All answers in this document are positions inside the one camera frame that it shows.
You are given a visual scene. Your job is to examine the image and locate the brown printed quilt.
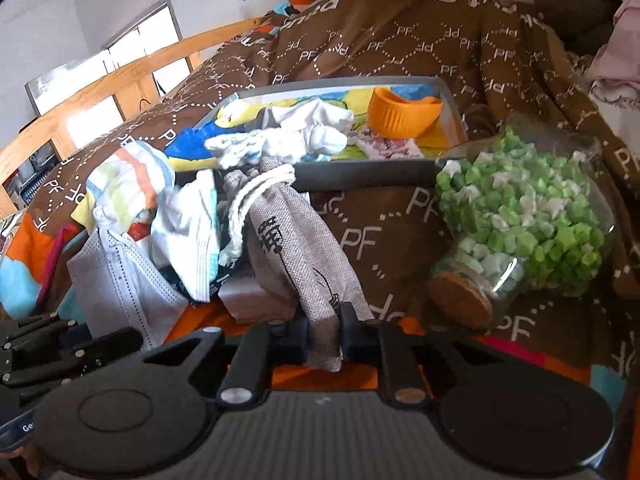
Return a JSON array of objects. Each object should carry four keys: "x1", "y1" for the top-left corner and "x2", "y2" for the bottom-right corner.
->
[{"x1": 0, "y1": 0, "x2": 640, "y2": 411}]

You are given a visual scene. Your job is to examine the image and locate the magenta fabric item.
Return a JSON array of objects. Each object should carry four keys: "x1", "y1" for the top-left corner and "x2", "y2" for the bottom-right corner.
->
[{"x1": 37, "y1": 226, "x2": 71, "y2": 306}]

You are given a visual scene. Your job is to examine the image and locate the pink garment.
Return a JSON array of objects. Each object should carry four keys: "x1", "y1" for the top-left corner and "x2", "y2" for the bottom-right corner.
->
[{"x1": 587, "y1": 0, "x2": 640, "y2": 88}]

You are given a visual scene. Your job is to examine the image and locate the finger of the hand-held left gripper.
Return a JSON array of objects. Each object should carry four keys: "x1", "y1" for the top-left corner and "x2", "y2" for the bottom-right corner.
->
[
  {"x1": 0, "y1": 312, "x2": 81, "y2": 357},
  {"x1": 0, "y1": 327, "x2": 144, "y2": 392}
]

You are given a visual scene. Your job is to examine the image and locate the grey linen pouch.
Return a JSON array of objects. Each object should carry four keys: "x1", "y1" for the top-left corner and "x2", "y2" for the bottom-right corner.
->
[{"x1": 218, "y1": 156, "x2": 375, "y2": 373}]

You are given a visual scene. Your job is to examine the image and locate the white face mask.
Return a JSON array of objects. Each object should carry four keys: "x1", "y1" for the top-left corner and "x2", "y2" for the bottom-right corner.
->
[{"x1": 66, "y1": 230, "x2": 190, "y2": 352}]

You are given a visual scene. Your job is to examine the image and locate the white carton box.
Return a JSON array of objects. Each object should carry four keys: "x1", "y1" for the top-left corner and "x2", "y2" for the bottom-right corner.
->
[{"x1": 218, "y1": 275, "x2": 301, "y2": 324}]

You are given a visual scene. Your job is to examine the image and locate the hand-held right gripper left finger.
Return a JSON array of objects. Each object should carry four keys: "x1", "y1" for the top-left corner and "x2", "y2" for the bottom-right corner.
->
[{"x1": 140, "y1": 317, "x2": 312, "y2": 406}]

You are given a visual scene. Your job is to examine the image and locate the wooden bed rail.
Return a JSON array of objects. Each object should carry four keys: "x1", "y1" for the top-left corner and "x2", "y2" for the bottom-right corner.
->
[{"x1": 0, "y1": 15, "x2": 266, "y2": 221}]

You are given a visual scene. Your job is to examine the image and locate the jar of green paper stars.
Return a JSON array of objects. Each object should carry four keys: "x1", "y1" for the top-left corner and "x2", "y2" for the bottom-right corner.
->
[{"x1": 430, "y1": 125, "x2": 617, "y2": 332}]

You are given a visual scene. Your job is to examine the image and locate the grey tray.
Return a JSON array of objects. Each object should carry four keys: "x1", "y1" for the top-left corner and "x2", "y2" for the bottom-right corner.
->
[{"x1": 175, "y1": 76, "x2": 471, "y2": 194}]

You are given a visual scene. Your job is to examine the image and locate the orange cup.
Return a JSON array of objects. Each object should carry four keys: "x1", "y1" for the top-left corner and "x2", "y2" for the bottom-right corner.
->
[{"x1": 366, "y1": 86, "x2": 444, "y2": 139}]

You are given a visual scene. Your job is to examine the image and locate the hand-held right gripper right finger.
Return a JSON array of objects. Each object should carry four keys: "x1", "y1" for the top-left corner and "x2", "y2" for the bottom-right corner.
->
[{"x1": 339, "y1": 304, "x2": 508, "y2": 405}]

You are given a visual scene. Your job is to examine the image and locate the yellow cuffed striped sock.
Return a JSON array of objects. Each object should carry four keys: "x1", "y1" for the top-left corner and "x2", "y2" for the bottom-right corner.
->
[{"x1": 71, "y1": 140, "x2": 177, "y2": 241}]

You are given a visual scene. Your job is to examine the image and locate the window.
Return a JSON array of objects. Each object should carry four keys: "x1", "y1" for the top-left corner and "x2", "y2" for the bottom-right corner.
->
[{"x1": 25, "y1": 0, "x2": 184, "y2": 119}]

